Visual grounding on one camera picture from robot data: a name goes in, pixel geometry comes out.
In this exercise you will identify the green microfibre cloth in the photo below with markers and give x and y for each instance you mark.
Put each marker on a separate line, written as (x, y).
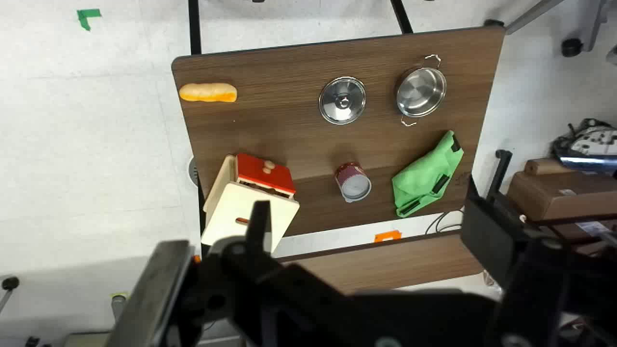
(424, 176)

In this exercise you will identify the black round knob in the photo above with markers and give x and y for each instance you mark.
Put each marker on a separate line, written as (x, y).
(571, 47)

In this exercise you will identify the yellow toy bread roll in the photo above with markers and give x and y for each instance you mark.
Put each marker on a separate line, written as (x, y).
(206, 93)

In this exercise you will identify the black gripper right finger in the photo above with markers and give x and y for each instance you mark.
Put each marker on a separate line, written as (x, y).
(488, 238)

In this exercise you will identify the silver pot lid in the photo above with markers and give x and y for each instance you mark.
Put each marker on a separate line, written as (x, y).
(341, 99)

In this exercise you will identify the wooden box with red drawer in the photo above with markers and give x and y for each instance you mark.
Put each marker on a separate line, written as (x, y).
(243, 199)

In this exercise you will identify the small silver pot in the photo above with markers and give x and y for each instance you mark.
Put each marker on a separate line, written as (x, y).
(420, 91)

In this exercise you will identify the red and white can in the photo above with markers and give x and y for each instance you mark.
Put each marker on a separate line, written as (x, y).
(353, 184)

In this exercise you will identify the brown cardboard box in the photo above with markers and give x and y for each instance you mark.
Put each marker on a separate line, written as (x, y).
(559, 193)

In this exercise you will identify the black and white bag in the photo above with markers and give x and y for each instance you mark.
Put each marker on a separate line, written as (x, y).
(588, 145)

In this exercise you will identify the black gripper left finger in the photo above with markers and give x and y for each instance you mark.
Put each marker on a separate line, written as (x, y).
(258, 222)

